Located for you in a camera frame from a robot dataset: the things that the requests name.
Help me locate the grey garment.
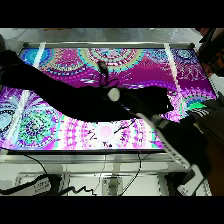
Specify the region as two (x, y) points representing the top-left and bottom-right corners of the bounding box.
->
(186, 98), (224, 144)

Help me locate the heap of clothes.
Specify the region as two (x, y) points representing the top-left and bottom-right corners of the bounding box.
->
(196, 28), (224, 78)

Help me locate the brown garment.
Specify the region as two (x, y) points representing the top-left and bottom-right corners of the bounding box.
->
(204, 139), (224, 197)

